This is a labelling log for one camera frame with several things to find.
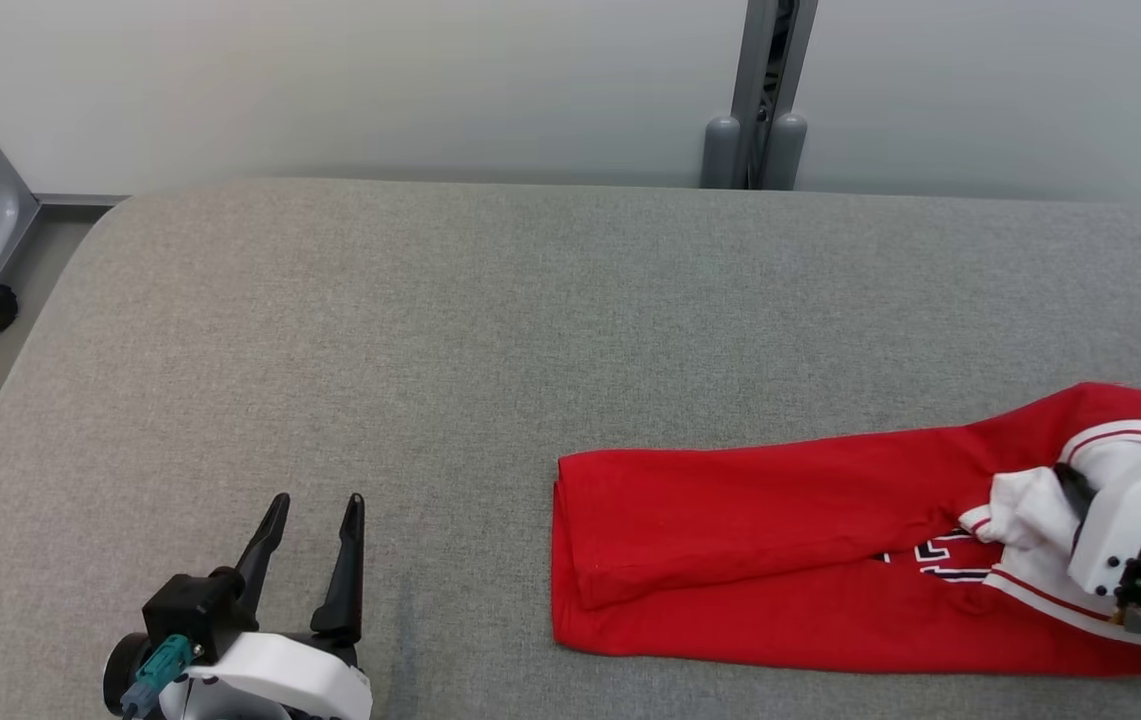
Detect grey metal post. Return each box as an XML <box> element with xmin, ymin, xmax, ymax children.
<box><xmin>699</xmin><ymin>0</ymin><xmax>820</xmax><ymax>191</ymax></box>

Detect teal left camera connector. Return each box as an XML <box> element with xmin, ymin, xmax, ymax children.
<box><xmin>118</xmin><ymin>634</ymin><xmax>195</xmax><ymax>719</ymax></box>

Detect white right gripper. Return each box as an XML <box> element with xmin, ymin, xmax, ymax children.
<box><xmin>1051</xmin><ymin>452</ymin><xmax>1141</xmax><ymax>601</ymax></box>

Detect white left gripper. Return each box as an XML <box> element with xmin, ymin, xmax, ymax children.
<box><xmin>158</xmin><ymin>492</ymin><xmax>374</xmax><ymax>720</ymax></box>

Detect red Bulls jersey white sleeves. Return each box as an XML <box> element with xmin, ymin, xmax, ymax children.
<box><xmin>549</xmin><ymin>383</ymin><xmax>1141</xmax><ymax>680</ymax></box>

